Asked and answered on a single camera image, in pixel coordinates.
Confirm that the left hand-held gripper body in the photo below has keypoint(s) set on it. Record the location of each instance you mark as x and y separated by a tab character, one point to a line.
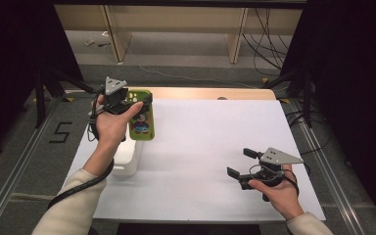
115	85

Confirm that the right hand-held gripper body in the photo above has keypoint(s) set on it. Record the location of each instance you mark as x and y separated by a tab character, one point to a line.
277	156

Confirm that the green cartoon phone case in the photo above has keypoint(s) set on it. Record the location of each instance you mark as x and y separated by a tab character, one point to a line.
142	129

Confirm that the white plastic storage box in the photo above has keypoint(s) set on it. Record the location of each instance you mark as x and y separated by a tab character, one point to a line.
127	160

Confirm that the person's right hand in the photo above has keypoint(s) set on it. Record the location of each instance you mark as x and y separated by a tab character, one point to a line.
284	198

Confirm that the person's left hand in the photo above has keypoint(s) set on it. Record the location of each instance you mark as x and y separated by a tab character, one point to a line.
111	130

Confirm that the small black floor item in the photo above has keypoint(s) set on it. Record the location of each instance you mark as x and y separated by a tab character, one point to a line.
103	44

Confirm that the white table cover sheet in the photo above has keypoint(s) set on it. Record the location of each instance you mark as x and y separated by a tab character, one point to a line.
209	137

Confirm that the small beige floor item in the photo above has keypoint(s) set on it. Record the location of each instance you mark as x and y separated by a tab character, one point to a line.
89	42

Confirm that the yellow tape marker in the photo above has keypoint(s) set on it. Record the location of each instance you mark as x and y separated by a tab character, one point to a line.
265	80
285	101

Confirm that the black metal stand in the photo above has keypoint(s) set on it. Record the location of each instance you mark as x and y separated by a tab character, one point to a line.
39	98
307	98

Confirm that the black curtain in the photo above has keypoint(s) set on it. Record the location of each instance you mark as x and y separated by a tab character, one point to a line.
355	65
13	49

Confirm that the aluminium floor rail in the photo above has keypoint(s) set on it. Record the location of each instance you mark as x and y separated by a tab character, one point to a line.
13	176
323	156

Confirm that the beige wooden bench frame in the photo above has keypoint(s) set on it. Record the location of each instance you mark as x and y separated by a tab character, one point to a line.
176	19

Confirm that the black metal frame bar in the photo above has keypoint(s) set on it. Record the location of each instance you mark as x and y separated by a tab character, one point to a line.
176	3

